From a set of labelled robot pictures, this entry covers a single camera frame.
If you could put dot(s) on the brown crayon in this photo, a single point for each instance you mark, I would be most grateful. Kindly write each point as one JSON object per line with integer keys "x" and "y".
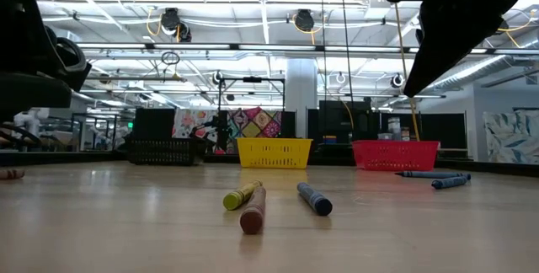
{"x": 10, "y": 174}
{"x": 252, "y": 214}

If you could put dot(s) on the yellow plastic basket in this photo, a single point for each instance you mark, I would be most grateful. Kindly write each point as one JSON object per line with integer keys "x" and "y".
{"x": 273, "y": 153}

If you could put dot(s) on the green crayon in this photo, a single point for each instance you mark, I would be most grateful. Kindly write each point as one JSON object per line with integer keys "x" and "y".
{"x": 240, "y": 196}

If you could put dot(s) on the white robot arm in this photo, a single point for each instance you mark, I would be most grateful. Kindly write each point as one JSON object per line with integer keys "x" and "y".
{"x": 29, "y": 121}

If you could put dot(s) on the black background robot arm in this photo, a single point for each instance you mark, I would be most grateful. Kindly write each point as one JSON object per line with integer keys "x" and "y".
{"x": 221, "y": 132}

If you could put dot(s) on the black partition panel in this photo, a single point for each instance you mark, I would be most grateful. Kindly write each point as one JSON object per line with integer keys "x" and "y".
{"x": 153, "y": 123}
{"x": 442, "y": 127}

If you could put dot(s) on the stack of storage boxes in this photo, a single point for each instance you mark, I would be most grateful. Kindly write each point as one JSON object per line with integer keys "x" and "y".
{"x": 393, "y": 127}

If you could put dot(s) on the leaf print cloth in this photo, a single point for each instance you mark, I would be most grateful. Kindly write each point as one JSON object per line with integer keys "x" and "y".
{"x": 511, "y": 136}

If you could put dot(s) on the red plastic basket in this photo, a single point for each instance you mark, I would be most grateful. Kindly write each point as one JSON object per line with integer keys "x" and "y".
{"x": 396, "y": 155}

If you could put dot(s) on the black cabinet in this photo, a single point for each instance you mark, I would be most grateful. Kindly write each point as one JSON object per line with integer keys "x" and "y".
{"x": 332, "y": 121}

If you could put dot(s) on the white pillar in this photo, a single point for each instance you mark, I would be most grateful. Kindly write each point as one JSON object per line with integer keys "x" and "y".
{"x": 301, "y": 96}

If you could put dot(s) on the black plastic basket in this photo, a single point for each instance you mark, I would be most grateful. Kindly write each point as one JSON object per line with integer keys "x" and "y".
{"x": 160, "y": 151}

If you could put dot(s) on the floral print cloth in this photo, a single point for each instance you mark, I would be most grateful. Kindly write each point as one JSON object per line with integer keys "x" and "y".
{"x": 185, "y": 121}

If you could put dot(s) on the colourful patchwork quilt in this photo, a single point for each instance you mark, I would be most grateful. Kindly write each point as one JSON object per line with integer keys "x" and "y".
{"x": 252, "y": 129}

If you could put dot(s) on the grey ventilation duct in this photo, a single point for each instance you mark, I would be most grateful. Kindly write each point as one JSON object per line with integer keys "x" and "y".
{"x": 484, "y": 65}

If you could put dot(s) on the black background rig frame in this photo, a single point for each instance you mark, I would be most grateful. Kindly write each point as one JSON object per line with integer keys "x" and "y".
{"x": 252, "y": 79}

